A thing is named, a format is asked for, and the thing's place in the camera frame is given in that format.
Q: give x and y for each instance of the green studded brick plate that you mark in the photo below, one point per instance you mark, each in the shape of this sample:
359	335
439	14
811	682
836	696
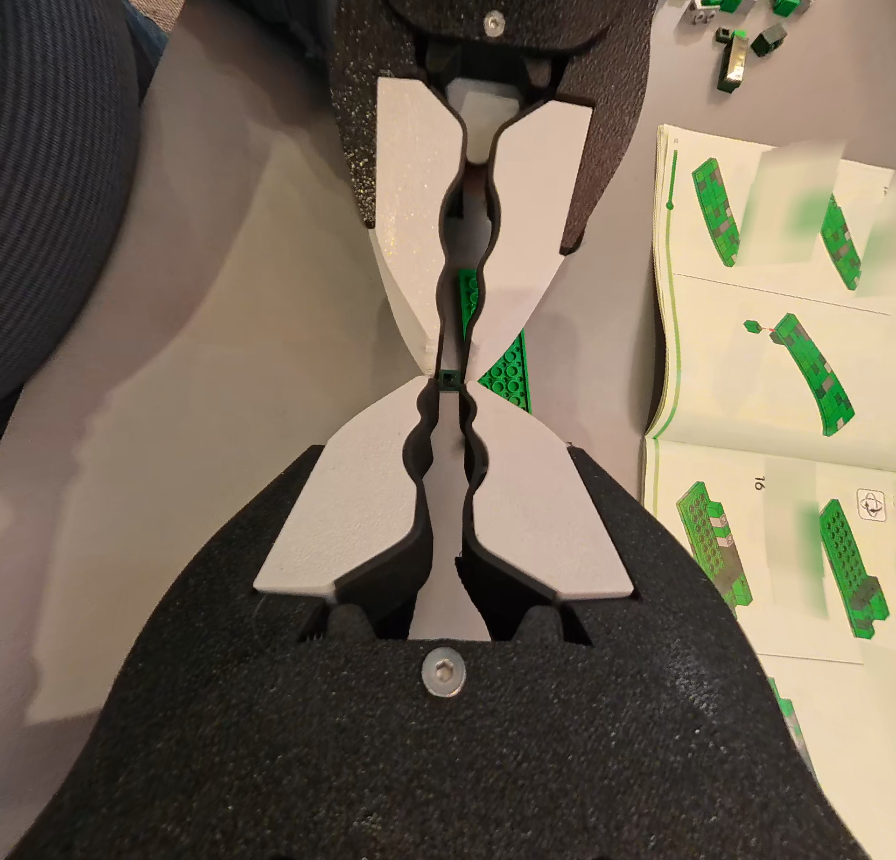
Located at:
511	377

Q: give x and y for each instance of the brick instruction booklet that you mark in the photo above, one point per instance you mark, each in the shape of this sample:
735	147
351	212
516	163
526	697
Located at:
707	412

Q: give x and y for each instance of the person's blue jeans leg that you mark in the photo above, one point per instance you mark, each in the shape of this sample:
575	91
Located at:
143	25

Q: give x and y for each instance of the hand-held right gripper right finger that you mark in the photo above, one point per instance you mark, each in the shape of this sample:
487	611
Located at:
539	517

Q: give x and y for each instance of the grey desk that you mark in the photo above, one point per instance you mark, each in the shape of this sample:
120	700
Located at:
245	209

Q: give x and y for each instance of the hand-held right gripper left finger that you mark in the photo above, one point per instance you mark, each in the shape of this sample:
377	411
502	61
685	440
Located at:
350	510

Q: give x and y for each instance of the small dark green brick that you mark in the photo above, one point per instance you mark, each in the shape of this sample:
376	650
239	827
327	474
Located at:
451	380

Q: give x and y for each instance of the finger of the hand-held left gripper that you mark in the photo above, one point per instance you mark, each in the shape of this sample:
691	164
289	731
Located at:
413	195
539	195

